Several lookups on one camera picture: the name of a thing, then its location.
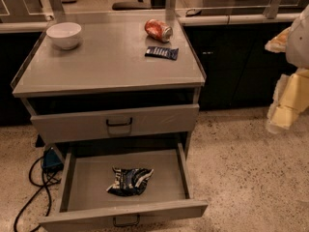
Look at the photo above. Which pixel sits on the blue power box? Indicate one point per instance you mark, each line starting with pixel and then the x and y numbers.
pixel 50 161

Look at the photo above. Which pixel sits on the black middle drawer handle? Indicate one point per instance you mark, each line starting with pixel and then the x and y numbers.
pixel 126 221

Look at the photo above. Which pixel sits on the grey drawer cabinet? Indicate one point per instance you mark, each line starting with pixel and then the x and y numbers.
pixel 110 70

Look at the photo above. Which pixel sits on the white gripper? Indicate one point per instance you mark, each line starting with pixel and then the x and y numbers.
pixel 298 45

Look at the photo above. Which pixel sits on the small blue snack packet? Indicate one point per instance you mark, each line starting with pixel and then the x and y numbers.
pixel 162 52

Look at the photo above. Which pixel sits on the open grey middle drawer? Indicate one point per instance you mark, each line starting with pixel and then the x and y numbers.
pixel 83 203

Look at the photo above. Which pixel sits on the red soda can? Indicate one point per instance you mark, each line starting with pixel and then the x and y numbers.
pixel 158 30

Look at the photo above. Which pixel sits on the blue chip bag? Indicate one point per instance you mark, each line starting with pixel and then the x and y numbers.
pixel 130 182

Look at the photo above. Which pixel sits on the black drawer handle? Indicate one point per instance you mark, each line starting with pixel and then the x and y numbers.
pixel 120 124
pixel 126 221

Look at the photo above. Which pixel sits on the black top drawer handle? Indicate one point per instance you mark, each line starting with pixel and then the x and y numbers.
pixel 120 124

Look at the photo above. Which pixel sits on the black low wall cabinet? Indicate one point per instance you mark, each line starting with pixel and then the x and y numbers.
pixel 240 72

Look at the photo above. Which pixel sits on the white ceramic bowl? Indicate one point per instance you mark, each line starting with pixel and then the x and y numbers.
pixel 66 35

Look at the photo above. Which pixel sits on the grey top drawer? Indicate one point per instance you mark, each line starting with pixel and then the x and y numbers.
pixel 91 125

